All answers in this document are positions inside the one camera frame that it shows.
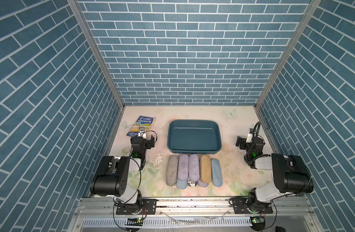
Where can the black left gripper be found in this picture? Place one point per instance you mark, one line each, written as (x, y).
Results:
(150, 143)

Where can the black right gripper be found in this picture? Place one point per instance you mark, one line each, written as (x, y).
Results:
(243, 142)

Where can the light blue glasses case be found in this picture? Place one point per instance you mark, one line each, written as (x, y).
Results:
(216, 173)
(182, 184)

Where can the lavender fabric glasses case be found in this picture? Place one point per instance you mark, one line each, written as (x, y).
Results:
(183, 167)

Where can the tan fabric glasses case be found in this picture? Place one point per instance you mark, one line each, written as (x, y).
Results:
(205, 169)

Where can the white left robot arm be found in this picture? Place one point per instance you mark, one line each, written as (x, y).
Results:
(111, 176)

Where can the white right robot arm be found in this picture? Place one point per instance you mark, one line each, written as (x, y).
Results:
(290, 175)

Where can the teal plastic storage bin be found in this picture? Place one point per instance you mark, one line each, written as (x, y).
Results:
(188, 136)

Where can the newspaper print glasses case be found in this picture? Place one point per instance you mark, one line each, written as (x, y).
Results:
(192, 183)

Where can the colourful paperback book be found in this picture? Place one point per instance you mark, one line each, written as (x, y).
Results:
(140, 126)

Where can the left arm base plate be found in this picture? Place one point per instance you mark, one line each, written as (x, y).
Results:
(142, 206)

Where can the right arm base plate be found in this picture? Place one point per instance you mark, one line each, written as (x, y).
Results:
(243, 205)

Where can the aluminium front rail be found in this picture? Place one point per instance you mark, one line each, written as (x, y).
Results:
(195, 206)

